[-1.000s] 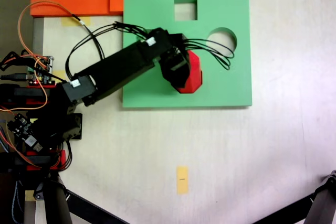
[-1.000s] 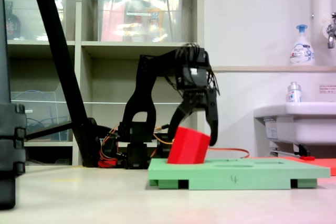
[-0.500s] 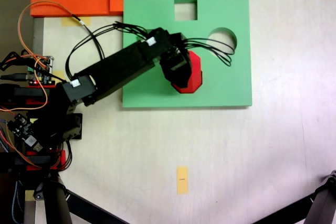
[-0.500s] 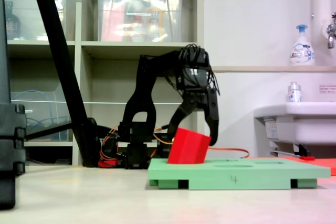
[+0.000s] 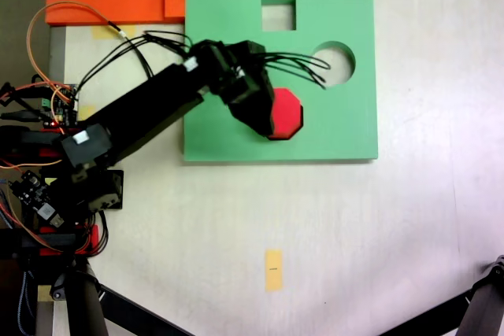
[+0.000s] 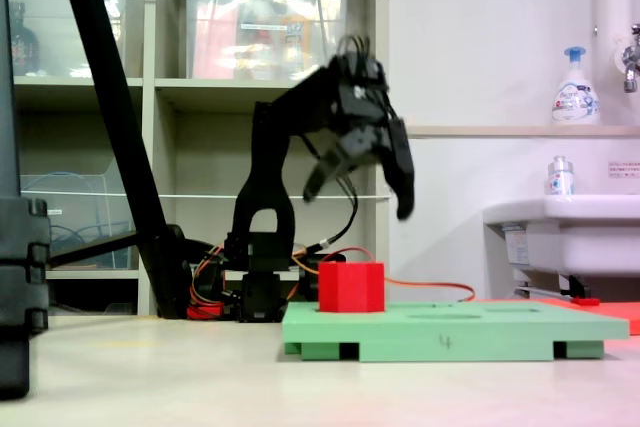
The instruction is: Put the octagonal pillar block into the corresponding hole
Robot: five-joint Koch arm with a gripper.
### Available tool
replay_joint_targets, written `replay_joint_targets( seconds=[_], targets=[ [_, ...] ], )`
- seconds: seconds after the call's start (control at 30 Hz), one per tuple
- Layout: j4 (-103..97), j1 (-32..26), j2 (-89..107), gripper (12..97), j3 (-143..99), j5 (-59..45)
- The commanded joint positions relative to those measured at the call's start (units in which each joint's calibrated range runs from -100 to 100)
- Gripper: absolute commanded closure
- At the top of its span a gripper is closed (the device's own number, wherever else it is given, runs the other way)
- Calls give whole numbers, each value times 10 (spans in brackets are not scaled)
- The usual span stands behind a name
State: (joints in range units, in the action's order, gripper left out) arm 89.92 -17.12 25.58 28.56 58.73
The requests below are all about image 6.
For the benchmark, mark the red octagonal pillar block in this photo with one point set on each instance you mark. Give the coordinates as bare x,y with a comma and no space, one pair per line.
350,287

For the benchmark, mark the green shape sorting board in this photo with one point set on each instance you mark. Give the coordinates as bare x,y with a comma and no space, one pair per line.
425,334

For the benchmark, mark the dark round bottle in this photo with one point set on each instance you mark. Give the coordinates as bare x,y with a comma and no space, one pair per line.
24,47

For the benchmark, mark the pink capped bottle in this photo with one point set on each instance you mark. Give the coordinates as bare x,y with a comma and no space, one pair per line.
297,37

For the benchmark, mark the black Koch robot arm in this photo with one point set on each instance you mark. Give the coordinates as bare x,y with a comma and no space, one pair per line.
267,157

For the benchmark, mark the thin black tripod strut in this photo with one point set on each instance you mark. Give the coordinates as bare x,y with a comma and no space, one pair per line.
90,249

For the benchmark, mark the large clear storage bin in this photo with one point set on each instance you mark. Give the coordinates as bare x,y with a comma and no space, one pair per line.
225,47

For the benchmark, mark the metal faucet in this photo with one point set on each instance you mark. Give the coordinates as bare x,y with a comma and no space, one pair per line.
631,62

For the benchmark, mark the small clear sanitizer bottle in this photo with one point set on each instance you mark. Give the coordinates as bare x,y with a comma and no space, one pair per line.
560,179

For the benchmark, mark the white foam soap bottle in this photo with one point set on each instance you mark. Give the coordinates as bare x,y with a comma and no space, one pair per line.
575,97

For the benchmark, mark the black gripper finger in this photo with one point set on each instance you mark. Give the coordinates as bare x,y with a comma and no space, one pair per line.
404,172
332,164

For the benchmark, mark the beige shelf unit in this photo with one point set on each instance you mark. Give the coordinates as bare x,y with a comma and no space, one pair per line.
200,94

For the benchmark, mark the red robot base mount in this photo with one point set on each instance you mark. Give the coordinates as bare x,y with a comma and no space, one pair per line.
205,311

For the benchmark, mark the white wall notice label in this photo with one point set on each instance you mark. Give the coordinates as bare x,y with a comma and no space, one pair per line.
625,169

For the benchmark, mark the white sink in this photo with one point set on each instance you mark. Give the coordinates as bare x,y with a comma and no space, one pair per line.
575,242

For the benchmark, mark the clear plastic file tray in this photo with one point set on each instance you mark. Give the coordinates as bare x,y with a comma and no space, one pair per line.
75,197

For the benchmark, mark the pink paper package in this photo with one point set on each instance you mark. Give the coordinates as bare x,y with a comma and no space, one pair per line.
215,47

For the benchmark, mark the notched black tripod leg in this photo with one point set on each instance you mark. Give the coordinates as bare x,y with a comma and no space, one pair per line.
20,257

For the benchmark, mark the clear plastic container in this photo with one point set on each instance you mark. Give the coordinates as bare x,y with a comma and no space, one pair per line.
55,32

